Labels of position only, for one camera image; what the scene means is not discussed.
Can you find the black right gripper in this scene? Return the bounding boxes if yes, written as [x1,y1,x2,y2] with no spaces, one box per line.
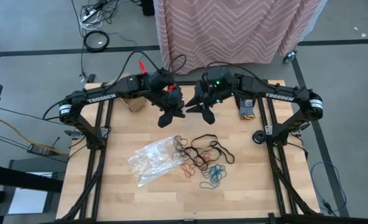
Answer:
[185,85,233,125]

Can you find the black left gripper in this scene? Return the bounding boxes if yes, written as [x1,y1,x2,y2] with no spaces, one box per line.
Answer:
[152,83,186,129]

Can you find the wide black rubber band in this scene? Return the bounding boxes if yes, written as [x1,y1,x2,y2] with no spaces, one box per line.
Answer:
[209,140,236,165]
[183,146,218,172]
[190,134,219,150]

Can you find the clear zip bag stack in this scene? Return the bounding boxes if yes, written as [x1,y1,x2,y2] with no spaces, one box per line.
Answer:
[127,136,185,188]

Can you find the dark brown rubber band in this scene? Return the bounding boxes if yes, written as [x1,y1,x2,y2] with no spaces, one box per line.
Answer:
[171,136,190,153]
[171,147,193,163]

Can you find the yellow and red bands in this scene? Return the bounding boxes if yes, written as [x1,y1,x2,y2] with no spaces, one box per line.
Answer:
[238,98,256,121]

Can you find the teal rubber band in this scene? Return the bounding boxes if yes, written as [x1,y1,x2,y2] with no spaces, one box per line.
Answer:
[201,164,216,182]
[209,164,228,183]
[199,181,218,190]

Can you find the brown cardboard box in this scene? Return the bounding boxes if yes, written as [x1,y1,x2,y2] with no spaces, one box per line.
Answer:
[121,95,148,113]

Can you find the black tape roll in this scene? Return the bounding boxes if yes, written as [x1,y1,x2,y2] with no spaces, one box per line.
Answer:
[252,129,268,145]

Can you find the pink chevron cloth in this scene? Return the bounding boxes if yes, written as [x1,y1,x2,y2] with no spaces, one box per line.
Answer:
[152,0,328,78]

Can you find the black floor box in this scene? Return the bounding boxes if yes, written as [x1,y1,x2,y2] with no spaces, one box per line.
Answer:
[140,0,155,17]

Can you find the white power strip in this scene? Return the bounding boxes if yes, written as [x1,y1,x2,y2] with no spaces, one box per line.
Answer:
[80,8,98,22]

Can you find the black power adapter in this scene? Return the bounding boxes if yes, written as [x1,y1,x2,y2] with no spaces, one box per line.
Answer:
[27,143,60,157]

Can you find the black bench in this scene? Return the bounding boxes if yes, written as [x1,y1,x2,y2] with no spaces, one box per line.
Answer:
[0,161,63,203]

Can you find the black aluminium frame rail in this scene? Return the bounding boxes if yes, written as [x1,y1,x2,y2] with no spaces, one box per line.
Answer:
[80,99,106,220]
[257,93,288,216]
[172,80,205,86]
[44,214,368,224]
[90,98,114,220]
[266,93,299,216]

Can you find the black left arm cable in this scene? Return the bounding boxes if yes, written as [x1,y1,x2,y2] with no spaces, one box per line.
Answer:
[111,50,188,91]

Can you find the black metal bracket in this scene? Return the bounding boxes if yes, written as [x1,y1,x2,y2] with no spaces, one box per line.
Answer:
[288,123,311,136]

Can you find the black coiled cable ring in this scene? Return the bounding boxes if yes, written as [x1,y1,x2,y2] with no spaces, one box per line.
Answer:
[83,30,111,53]

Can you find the white coiled cable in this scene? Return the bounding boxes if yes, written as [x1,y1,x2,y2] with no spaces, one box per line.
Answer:
[79,17,104,31]

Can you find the blue floor cable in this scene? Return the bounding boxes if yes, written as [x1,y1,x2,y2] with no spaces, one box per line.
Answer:
[310,161,348,216]

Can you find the yellow floor cable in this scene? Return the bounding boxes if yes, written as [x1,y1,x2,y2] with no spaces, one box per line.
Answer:
[0,115,70,156]

